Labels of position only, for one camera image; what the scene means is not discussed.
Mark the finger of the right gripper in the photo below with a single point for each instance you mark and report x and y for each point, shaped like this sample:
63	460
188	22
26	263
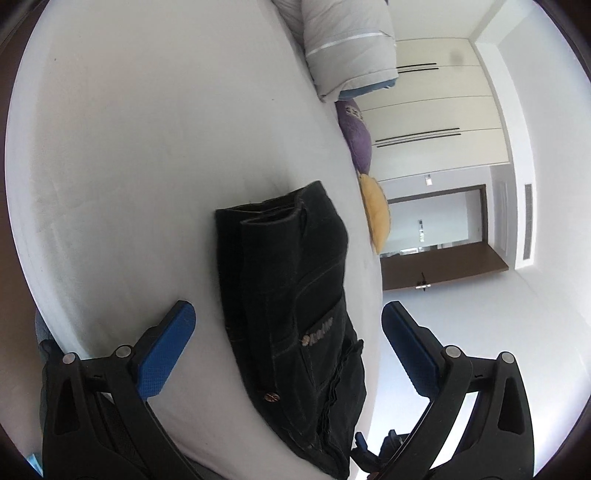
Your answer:
363	457
392	443

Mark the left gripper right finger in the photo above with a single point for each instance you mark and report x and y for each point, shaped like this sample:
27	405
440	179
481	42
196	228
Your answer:
497	442

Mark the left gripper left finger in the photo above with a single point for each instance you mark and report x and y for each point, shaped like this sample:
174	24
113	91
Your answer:
98	423

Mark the black denim pants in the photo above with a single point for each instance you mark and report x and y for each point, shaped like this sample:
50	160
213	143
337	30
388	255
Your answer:
281	265

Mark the brown door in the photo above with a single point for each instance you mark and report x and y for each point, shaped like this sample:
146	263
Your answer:
441	265

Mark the air vent grille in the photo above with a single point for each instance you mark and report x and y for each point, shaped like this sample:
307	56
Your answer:
529	221

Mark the yellow cushion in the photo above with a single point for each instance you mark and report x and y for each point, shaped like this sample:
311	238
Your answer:
377	211

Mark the white bed mattress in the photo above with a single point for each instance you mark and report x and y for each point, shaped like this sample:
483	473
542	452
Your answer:
130	124

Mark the cream wardrobe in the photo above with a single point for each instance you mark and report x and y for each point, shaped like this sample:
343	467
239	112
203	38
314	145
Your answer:
441	115

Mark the purple cushion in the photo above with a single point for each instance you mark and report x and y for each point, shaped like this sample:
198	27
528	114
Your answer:
356	134

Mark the folded grey duvet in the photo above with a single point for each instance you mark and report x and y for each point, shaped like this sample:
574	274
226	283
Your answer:
349	45

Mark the metal door handle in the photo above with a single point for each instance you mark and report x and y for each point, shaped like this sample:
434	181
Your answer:
423	284

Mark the hallway wall panel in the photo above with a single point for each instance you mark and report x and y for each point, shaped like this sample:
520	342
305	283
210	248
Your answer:
421	231

